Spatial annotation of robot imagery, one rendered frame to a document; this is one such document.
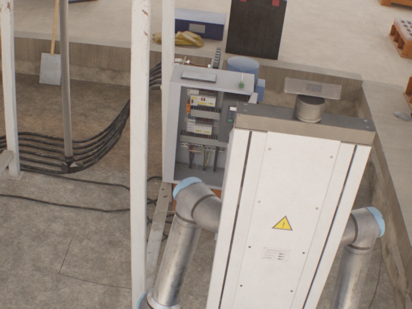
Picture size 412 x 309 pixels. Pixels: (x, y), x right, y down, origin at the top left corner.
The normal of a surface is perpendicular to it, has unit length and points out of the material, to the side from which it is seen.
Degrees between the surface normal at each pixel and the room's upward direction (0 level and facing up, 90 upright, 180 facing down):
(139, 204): 80
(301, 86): 62
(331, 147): 90
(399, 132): 0
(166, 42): 91
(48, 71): 70
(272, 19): 90
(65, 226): 0
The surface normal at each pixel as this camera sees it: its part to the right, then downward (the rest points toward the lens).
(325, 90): -0.04, 0.08
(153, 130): 0.09, -0.83
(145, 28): -0.10, 0.40
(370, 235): 0.28, 0.44
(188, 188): -0.40, -0.55
